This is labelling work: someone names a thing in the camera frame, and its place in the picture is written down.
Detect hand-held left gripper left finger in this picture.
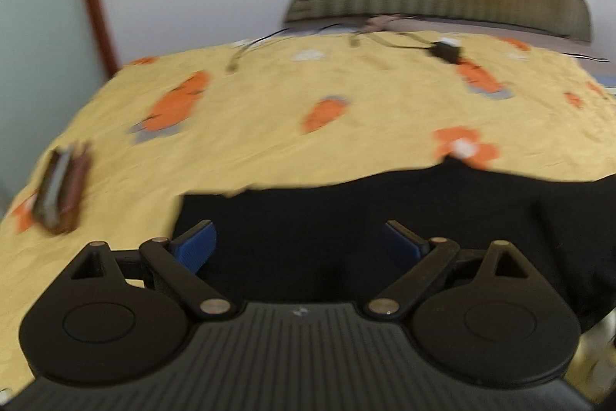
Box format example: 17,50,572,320
70,220,235,320

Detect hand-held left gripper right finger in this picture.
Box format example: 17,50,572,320
363,220,542,321

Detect black pants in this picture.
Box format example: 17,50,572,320
171,158,616,335

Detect brown wallet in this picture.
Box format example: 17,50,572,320
32,142,94,235

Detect yellow carrot printed blanket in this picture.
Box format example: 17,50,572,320
0,28,616,397

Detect black power adapter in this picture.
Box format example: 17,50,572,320
429,40,464,65

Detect pinkish cloth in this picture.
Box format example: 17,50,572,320
363,13,406,32

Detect frosted glass door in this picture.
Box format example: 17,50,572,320
0,0,109,210

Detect black cable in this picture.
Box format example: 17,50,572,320
347,23,434,52
225,27,290,74

